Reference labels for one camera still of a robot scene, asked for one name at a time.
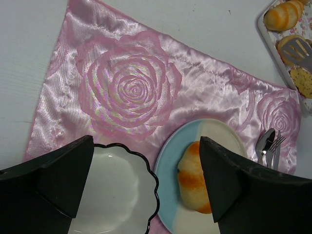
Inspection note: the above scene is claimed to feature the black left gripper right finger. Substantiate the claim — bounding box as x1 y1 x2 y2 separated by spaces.
199 136 312 234

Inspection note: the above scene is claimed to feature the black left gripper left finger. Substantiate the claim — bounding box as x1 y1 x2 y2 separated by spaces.
0 136 94 234

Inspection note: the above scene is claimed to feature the orange striped ring bread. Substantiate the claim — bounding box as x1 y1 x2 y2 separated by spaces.
177 141 212 214

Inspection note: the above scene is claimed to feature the small round muffin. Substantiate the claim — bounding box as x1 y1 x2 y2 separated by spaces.
277 35 312 68

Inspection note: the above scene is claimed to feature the flat seeded bread slice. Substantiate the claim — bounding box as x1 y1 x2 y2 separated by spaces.
290 68 312 99

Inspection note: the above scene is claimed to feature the striped long bread roll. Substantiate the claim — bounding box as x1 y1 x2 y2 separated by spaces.
263 0 304 32

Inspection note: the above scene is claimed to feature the blue and cream plate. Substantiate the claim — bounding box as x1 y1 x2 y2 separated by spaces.
154 118 247 234

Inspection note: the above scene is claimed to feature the white scalloped bowl black rim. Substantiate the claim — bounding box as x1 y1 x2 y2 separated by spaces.
68 143 160 234

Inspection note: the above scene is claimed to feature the pink rose satin placemat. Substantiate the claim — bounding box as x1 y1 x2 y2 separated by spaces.
22 0 303 234

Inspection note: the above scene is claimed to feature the floral serving tray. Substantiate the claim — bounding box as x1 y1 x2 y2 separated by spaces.
257 0 312 115

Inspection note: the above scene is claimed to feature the spoon with teal handle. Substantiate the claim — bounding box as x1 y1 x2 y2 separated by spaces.
255 128 275 165

